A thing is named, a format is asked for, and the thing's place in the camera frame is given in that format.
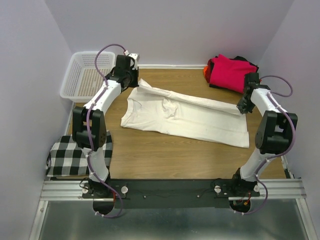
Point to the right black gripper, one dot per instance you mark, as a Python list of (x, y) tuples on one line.
[(243, 109)]

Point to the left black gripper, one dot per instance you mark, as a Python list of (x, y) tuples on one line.
[(134, 84)]

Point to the white t shirt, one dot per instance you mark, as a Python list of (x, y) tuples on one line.
[(172, 113)]

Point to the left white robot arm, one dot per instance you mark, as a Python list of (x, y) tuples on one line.
[(89, 129)]

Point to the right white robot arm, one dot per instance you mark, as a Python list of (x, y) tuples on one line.
[(275, 136)]

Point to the black folded t shirt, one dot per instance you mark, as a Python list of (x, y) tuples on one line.
[(253, 67)]

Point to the pink folded t shirt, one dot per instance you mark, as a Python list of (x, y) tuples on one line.
[(227, 72)]

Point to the white plastic basket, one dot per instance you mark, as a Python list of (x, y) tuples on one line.
[(82, 81)]

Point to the orange folded t shirt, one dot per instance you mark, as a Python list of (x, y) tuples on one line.
[(206, 71)]

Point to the black white checkered cloth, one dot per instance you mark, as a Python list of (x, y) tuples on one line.
[(66, 159)]

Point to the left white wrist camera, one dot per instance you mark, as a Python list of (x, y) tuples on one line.
[(135, 56)]

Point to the aluminium frame rail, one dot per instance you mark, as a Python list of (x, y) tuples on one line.
[(70, 190)]

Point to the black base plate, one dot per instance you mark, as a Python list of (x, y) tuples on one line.
[(180, 193)]

